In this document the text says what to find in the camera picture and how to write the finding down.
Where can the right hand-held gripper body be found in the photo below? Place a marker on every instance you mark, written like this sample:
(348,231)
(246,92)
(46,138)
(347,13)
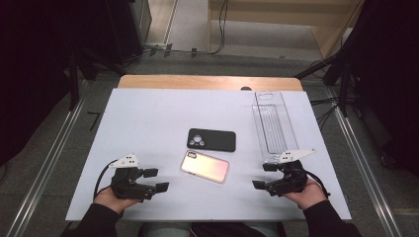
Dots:
(291,181)

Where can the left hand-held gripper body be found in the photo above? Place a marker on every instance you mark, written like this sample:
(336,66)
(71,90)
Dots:
(126,184)

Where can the clear plastic tray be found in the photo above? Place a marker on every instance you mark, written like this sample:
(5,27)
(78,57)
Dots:
(275,131)

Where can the phone with iridescent back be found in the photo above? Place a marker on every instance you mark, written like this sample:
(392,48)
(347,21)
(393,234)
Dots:
(205,166)

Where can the person's left hand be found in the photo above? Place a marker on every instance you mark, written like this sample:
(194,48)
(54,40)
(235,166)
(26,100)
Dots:
(110,200)

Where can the person's right hand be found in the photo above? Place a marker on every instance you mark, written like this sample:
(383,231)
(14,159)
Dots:
(309,196)

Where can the black phone case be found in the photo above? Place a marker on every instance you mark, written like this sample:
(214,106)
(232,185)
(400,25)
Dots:
(217,141)

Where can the dark round object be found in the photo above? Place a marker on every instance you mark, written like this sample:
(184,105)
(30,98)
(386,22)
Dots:
(246,88)

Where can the black stand legs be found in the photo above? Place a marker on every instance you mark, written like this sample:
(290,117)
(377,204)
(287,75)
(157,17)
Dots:
(344,85)
(74,82)

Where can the black curtain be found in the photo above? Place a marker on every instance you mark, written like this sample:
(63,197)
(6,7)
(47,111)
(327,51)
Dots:
(33,65)
(388,82)

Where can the light wooden shelf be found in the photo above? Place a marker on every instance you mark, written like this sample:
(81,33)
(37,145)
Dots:
(283,16)

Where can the metal floor rail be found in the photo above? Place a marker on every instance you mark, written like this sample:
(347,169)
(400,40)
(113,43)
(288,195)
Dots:
(360,164)
(49,164)

